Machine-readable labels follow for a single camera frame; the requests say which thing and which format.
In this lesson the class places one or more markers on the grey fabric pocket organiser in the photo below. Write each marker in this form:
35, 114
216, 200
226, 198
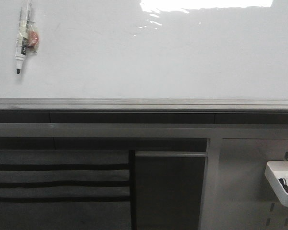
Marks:
67, 190

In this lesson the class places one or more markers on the white black-tipped whiteboard marker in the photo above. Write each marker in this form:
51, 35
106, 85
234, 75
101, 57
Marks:
23, 35

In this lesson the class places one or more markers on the white plastic marker tray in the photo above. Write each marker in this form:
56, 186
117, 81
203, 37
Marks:
273, 171

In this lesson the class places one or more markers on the white glossy whiteboard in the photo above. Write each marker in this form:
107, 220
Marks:
159, 49

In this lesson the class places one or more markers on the black capped marker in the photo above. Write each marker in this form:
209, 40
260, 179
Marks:
284, 184

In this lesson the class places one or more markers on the grey aluminium whiteboard ledge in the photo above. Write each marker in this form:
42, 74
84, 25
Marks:
147, 105

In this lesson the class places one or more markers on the dark grey panel board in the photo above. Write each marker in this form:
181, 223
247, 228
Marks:
168, 192

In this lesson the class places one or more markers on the grey slotted pegboard panel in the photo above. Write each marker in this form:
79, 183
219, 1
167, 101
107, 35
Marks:
240, 197

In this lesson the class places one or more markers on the red magnet in clear tape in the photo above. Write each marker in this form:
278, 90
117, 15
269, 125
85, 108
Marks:
33, 38

